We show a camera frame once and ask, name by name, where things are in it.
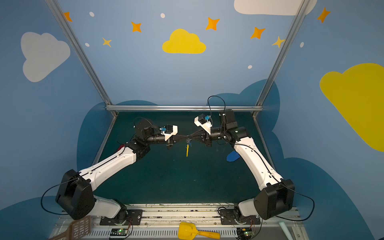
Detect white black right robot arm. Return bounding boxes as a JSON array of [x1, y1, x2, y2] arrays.
[[191, 110, 295, 220]]

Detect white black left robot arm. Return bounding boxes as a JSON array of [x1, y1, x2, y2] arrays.
[[56, 118, 186, 225]]

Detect yellow plastic scoop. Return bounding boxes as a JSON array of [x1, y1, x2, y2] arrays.
[[178, 222, 221, 240]]

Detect right green circuit board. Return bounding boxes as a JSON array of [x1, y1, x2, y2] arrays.
[[236, 228, 254, 240]]

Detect green circuit board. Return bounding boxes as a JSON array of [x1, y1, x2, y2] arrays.
[[109, 228, 129, 240], [236, 228, 254, 240]]

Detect left green circuit board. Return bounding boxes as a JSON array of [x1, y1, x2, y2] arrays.
[[109, 228, 129, 240]]

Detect pale teal tube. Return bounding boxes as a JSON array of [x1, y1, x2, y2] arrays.
[[279, 221, 294, 240]]

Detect brown slotted spatula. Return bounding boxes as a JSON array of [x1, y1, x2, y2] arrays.
[[49, 216, 92, 240]]

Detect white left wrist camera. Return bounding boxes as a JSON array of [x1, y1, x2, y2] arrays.
[[160, 125, 178, 141]]

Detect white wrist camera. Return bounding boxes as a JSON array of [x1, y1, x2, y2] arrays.
[[194, 114, 213, 135], [160, 125, 178, 141]]

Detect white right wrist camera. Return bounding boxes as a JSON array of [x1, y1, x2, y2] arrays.
[[194, 114, 213, 135]]

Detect aluminium back frame rail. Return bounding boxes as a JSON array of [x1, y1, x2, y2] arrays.
[[106, 105, 263, 112]]

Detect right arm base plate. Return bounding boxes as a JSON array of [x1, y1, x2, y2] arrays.
[[217, 207, 261, 226]]

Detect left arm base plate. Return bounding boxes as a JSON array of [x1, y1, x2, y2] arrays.
[[100, 210, 143, 226]]

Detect grey slotted cable duct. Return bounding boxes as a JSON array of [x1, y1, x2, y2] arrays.
[[82, 227, 237, 240]]

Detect aluminium right frame post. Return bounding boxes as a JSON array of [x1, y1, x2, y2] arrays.
[[253, 0, 311, 120]]

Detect aluminium frame post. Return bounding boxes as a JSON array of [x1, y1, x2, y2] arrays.
[[253, 0, 311, 120], [45, 0, 113, 107]]

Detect aluminium left frame post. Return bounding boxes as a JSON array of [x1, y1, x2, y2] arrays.
[[45, 0, 113, 107]]

